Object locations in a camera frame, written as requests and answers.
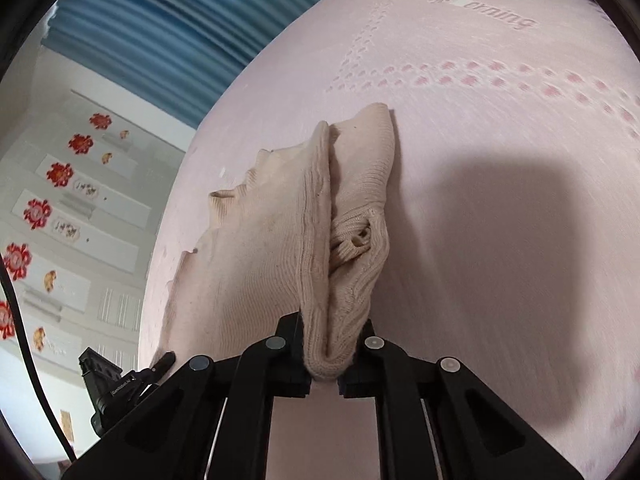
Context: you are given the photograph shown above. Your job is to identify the row of small cartoon stickers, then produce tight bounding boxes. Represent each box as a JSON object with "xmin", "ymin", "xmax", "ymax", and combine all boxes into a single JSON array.
[{"xmin": 32, "ymin": 129, "xmax": 132, "ymax": 351}]

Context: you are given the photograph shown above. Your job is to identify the white wardrobe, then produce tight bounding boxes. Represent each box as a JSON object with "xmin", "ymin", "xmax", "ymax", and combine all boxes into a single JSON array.
[{"xmin": 0, "ymin": 45, "xmax": 198, "ymax": 461}]

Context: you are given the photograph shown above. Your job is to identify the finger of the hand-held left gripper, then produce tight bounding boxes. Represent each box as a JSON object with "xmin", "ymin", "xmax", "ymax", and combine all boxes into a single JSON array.
[{"xmin": 149, "ymin": 351, "xmax": 177, "ymax": 376}]

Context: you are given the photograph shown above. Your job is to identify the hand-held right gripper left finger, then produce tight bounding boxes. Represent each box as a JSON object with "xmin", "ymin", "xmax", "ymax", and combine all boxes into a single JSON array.
[{"xmin": 60, "ymin": 312, "xmax": 313, "ymax": 480}]

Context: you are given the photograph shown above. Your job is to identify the row of red flower decals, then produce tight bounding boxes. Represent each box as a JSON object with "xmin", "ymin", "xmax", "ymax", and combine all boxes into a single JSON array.
[{"xmin": 0, "ymin": 112, "xmax": 113, "ymax": 341}]

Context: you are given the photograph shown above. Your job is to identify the black cable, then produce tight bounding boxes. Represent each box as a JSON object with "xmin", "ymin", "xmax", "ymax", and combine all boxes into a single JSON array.
[{"xmin": 0, "ymin": 260, "xmax": 78, "ymax": 461}]

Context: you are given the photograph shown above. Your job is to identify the pink cable knit sweater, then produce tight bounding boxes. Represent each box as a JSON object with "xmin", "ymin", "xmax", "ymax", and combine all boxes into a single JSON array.
[{"xmin": 157, "ymin": 102, "xmax": 398, "ymax": 383}]

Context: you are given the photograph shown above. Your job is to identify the pink patterned bed mattress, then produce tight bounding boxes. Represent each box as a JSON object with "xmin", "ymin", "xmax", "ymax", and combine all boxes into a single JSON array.
[{"xmin": 137, "ymin": 0, "xmax": 640, "ymax": 480}]

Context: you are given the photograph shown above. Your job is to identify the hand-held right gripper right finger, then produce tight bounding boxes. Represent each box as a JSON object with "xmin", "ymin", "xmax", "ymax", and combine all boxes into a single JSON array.
[{"xmin": 337, "ymin": 320, "xmax": 571, "ymax": 480}]

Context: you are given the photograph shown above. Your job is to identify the blue curtain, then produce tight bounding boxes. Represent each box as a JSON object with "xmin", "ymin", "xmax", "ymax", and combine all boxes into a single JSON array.
[{"xmin": 42, "ymin": 0, "xmax": 351, "ymax": 131}]

